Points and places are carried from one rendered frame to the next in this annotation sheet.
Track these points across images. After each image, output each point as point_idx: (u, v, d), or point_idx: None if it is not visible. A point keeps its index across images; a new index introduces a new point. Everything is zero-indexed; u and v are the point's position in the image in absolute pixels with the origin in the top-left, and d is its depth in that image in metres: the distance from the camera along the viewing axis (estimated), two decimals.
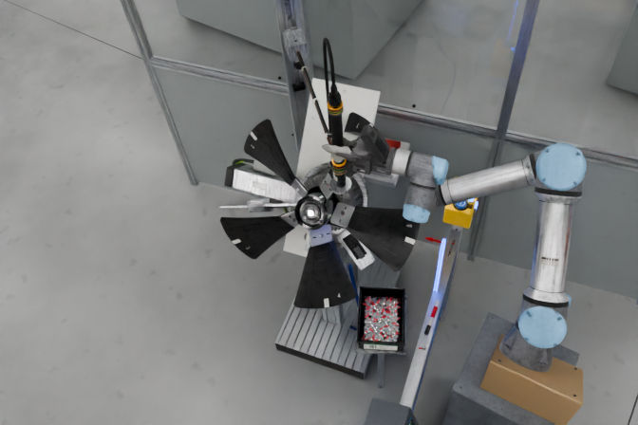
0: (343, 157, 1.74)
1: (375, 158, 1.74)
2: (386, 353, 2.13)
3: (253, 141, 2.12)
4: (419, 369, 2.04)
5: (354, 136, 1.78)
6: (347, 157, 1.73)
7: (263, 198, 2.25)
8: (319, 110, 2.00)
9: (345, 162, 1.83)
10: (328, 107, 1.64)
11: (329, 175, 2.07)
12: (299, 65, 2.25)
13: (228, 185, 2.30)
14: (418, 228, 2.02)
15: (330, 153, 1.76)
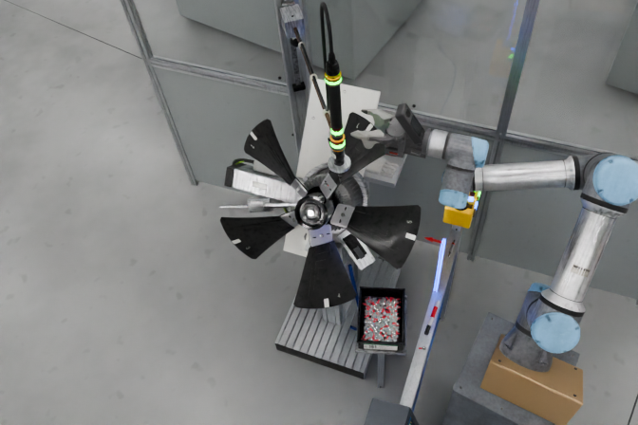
0: (377, 140, 1.62)
1: (409, 139, 1.63)
2: (386, 353, 2.13)
3: (253, 141, 2.12)
4: (419, 369, 2.04)
5: (388, 115, 1.67)
6: (382, 140, 1.61)
7: (263, 198, 2.25)
8: (316, 85, 1.92)
9: (344, 138, 1.74)
10: (327, 77, 1.55)
11: (329, 175, 2.07)
12: (296, 43, 2.17)
13: (228, 185, 2.30)
14: (418, 223, 2.00)
15: (362, 138, 1.64)
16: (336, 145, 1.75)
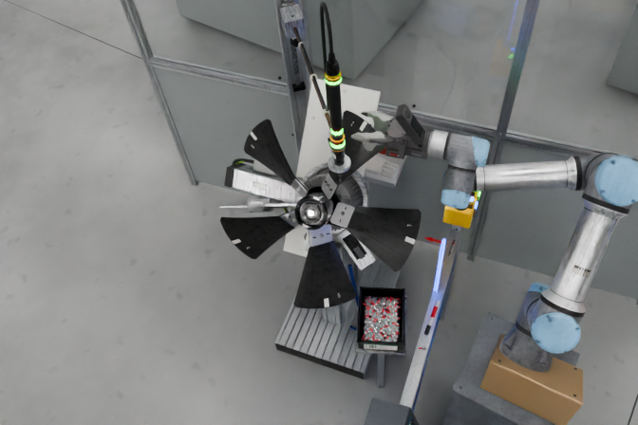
0: (377, 142, 1.62)
1: (410, 141, 1.63)
2: (386, 353, 2.13)
3: (357, 124, 1.99)
4: (419, 369, 2.04)
5: (388, 117, 1.67)
6: (382, 142, 1.61)
7: (263, 198, 2.25)
8: (316, 85, 1.92)
9: (344, 138, 1.74)
10: (327, 77, 1.55)
11: (352, 211, 2.07)
12: (296, 43, 2.17)
13: (228, 185, 2.30)
14: (340, 303, 2.14)
15: (363, 141, 1.64)
16: (336, 145, 1.75)
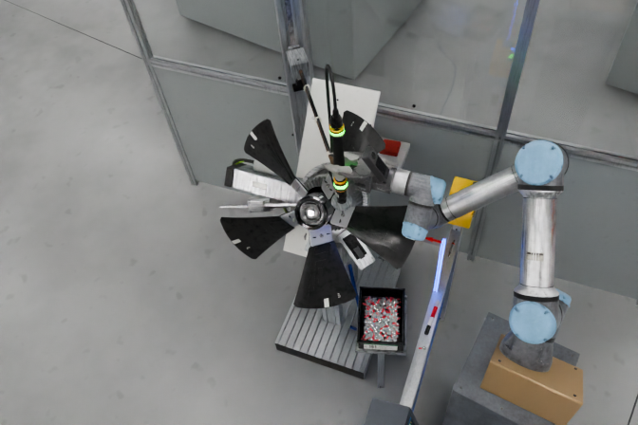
0: (345, 175, 1.80)
1: (375, 177, 1.81)
2: (386, 353, 2.13)
3: (357, 124, 1.99)
4: (419, 369, 2.04)
5: (355, 156, 1.84)
6: (348, 176, 1.80)
7: (263, 198, 2.25)
8: (320, 128, 2.07)
9: (346, 180, 1.90)
10: (330, 129, 1.71)
11: (352, 211, 2.07)
12: (301, 83, 2.32)
13: (228, 185, 2.30)
14: (340, 303, 2.14)
15: (332, 172, 1.83)
16: None
